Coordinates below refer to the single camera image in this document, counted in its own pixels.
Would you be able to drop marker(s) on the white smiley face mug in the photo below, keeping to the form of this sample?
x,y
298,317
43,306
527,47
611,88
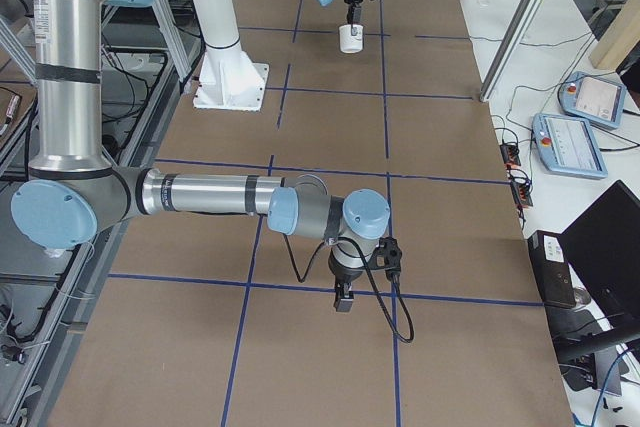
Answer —
x,y
348,44

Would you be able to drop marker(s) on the lower orange black usb hub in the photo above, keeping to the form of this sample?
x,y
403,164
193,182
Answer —
x,y
521,192

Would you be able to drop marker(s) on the orange black usb hub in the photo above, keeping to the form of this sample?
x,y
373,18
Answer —
x,y
510,155
521,192

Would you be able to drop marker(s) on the upper orange black usb hub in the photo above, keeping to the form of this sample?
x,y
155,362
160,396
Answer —
x,y
510,155

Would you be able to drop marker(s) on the black box with label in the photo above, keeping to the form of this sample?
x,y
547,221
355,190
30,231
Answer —
x,y
550,269

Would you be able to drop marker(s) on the far blue teach pendant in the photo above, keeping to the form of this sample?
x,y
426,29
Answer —
x,y
591,97

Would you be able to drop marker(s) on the blue teach pendant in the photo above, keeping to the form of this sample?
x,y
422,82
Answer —
x,y
591,97
566,146

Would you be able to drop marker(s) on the near blue teach pendant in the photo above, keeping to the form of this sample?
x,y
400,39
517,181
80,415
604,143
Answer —
x,y
566,146

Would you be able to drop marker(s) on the black laptop computer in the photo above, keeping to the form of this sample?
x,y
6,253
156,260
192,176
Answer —
x,y
602,247

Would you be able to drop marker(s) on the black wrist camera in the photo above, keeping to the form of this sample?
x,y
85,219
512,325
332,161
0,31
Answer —
x,y
387,257

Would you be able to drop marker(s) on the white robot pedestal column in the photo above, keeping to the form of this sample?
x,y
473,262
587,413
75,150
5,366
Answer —
x,y
228,78

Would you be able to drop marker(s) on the aluminium frame post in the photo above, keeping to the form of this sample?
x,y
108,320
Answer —
x,y
523,16

